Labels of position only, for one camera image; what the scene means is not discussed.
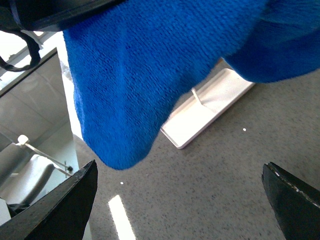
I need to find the blue microfiber cloth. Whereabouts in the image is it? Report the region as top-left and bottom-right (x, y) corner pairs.
(63, 0), (320, 170)

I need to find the black gripper overhead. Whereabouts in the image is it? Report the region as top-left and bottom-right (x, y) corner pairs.
(0, 0), (122, 32)

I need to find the black cable loop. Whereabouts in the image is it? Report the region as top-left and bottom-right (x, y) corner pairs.
(0, 27), (42, 73)

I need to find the white towel rack with wooden bars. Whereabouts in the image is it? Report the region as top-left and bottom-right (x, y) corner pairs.
(160, 68), (254, 149)

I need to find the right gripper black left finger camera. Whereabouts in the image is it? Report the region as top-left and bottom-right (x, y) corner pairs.
(0, 160), (98, 240)

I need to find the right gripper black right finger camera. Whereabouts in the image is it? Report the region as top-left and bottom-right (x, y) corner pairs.
(261, 162), (320, 240)

